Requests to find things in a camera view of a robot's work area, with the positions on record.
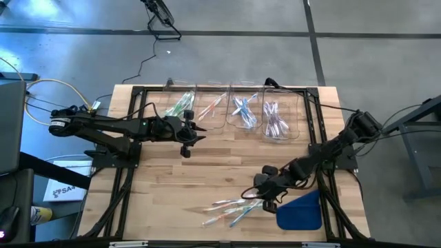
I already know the blue cloth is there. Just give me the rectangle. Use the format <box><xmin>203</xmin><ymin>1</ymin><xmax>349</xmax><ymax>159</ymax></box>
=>
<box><xmin>275</xmin><ymin>192</ymin><xmax>323</xmax><ymax>231</ymax></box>

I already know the black flat bar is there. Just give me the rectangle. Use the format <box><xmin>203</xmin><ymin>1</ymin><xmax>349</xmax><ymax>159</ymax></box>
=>
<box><xmin>0</xmin><ymin>71</ymin><xmax>39</xmax><ymax>82</ymax></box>

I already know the black metal side stand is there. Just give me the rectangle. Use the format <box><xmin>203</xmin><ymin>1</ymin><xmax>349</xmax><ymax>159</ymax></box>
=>
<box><xmin>389</xmin><ymin>94</ymin><xmax>441</xmax><ymax>204</ymax></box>

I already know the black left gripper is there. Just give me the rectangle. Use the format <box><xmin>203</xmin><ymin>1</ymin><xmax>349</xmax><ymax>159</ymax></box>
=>
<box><xmin>164</xmin><ymin>110</ymin><xmax>207</xmax><ymax>158</ymax></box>

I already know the black cable across frame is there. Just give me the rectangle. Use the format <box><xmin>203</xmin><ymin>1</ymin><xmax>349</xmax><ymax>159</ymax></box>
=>
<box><xmin>263</xmin><ymin>77</ymin><xmax>360</xmax><ymax>114</ymax></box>

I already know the grey laptop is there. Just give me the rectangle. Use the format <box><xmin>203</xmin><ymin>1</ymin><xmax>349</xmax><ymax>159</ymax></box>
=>
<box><xmin>0</xmin><ymin>81</ymin><xmax>28</xmax><ymax>175</ymax></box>

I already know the clear plastic bin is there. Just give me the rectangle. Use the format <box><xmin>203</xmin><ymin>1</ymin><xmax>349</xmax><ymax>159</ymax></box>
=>
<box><xmin>191</xmin><ymin>79</ymin><xmax>231</xmax><ymax>132</ymax></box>
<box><xmin>225</xmin><ymin>81</ymin><xmax>265</xmax><ymax>134</ymax></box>
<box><xmin>152</xmin><ymin>78</ymin><xmax>198</xmax><ymax>134</ymax></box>
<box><xmin>261</xmin><ymin>82</ymin><xmax>300</xmax><ymax>142</ymax></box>

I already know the yellow labelled can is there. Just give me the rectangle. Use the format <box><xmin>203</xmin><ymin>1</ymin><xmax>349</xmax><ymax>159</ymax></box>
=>
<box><xmin>30</xmin><ymin>205</ymin><xmax>53</xmax><ymax>225</ymax></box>

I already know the yellow cable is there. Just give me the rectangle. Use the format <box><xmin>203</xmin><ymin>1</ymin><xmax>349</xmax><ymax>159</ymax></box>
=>
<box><xmin>0</xmin><ymin>56</ymin><xmax>92</xmax><ymax>127</ymax></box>

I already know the white printed box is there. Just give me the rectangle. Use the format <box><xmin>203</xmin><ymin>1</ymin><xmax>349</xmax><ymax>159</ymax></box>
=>
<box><xmin>43</xmin><ymin>160</ymin><xmax>93</xmax><ymax>203</ymax></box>

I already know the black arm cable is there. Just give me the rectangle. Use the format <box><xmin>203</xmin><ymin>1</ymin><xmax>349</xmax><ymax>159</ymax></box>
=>
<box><xmin>113</xmin><ymin>101</ymin><xmax>163</xmax><ymax>122</ymax></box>
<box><xmin>380</xmin><ymin>103</ymin><xmax>427</xmax><ymax>134</ymax></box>

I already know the black computer mouse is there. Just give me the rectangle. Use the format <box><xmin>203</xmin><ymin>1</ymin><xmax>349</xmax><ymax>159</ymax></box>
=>
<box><xmin>0</xmin><ymin>205</ymin><xmax>20</xmax><ymax>242</ymax></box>

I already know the black side desk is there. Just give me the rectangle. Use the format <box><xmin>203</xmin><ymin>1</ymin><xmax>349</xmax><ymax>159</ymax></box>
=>
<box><xmin>0</xmin><ymin>151</ymin><xmax>92</xmax><ymax>244</ymax></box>

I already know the black floor power cable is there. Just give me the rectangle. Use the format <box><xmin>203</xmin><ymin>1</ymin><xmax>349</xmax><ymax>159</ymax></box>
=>
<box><xmin>120</xmin><ymin>37</ymin><xmax>158</xmax><ymax>85</ymax></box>

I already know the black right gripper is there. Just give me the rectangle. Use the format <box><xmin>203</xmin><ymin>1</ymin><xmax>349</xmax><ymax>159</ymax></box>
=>
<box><xmin>254</xmin><ymin>166</ymin><xmax>297</xmax><ymax>214</ymax></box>

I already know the white mounting bracket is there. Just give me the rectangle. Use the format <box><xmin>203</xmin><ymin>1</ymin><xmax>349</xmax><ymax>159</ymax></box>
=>
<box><xmin>302</xmin><ymin>242</ymin><xmax>340</xmax><ymax>248</ymax></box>
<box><xmin>109</xmin><ymin>240</ymin><xmax>149</xmax><ymax>248</ymax></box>

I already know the black aluminium table frame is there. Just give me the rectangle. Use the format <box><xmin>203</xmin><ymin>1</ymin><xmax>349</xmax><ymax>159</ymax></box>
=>
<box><xmin>77</xmin><ymin>84</ymin><xmax>371</xmax><ymax>242</ymax></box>

